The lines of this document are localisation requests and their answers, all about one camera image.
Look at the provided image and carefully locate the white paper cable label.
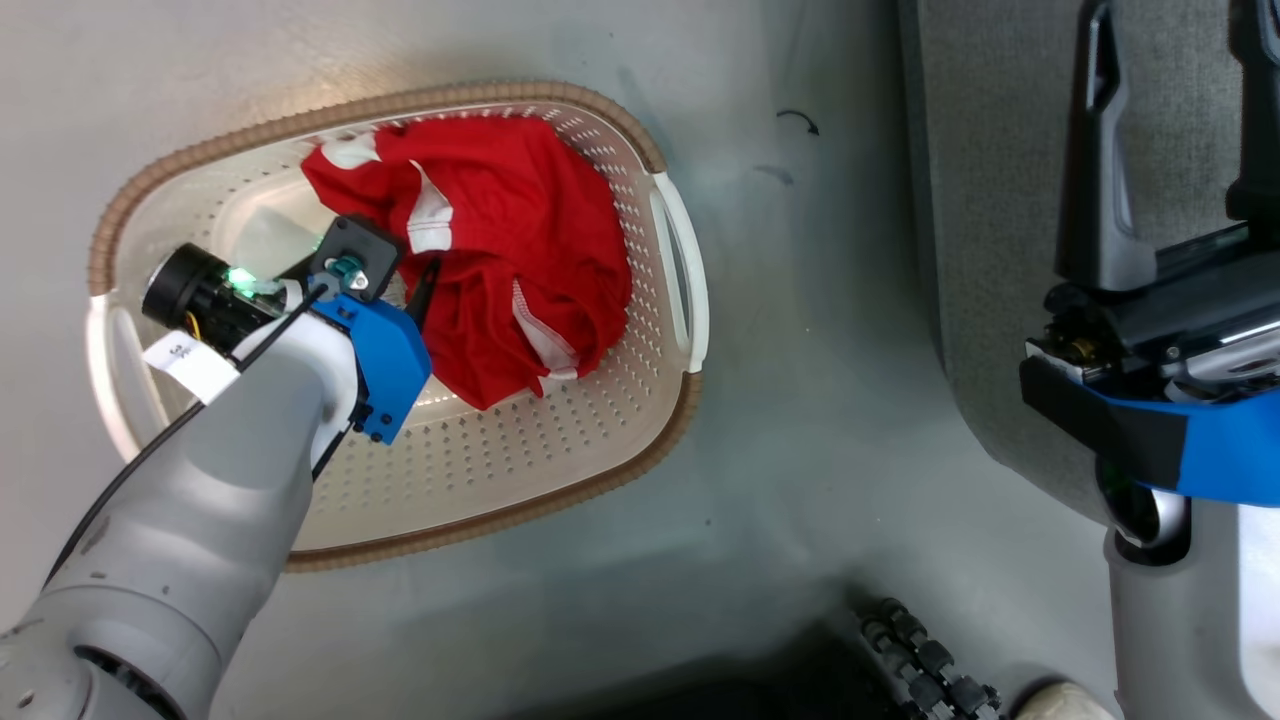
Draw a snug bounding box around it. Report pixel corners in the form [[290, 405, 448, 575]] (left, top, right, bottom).
[[142, 332, 242, 407]]

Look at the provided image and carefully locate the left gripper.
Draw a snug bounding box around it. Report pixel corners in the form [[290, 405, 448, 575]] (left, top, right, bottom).
[[140, 242, 444, 353]]

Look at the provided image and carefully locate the beige perforated laundry basket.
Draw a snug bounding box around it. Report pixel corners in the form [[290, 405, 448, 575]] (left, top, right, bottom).
[[85, 80, 712, 574]]

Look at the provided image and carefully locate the blue left camera mount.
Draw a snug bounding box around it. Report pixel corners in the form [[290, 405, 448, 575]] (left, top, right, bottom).
[[307, 291, 434, 446]]

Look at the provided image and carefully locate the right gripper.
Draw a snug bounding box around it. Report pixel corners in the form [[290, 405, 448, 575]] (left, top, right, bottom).
[[1022, 0, 1280, 407]]

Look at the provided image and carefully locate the black ribbed cable chain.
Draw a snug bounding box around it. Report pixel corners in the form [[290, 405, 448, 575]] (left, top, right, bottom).
[[857, 596, 1005, 720]]

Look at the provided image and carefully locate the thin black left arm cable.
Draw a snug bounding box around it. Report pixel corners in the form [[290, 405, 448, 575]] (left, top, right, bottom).
[[42, 280, 341, 586]]

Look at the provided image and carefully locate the grey fabric sofa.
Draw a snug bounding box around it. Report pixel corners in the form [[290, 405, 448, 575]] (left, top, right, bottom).
[[897, 0, 1280, 526]]

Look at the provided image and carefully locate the beige rounded base part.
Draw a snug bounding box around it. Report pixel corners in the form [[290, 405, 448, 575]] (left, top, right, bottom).
[[1008, 679, 1118, 720]]

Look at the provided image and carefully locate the red and white garment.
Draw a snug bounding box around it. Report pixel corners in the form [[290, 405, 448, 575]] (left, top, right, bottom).
[[299, 114, 634, 412]]

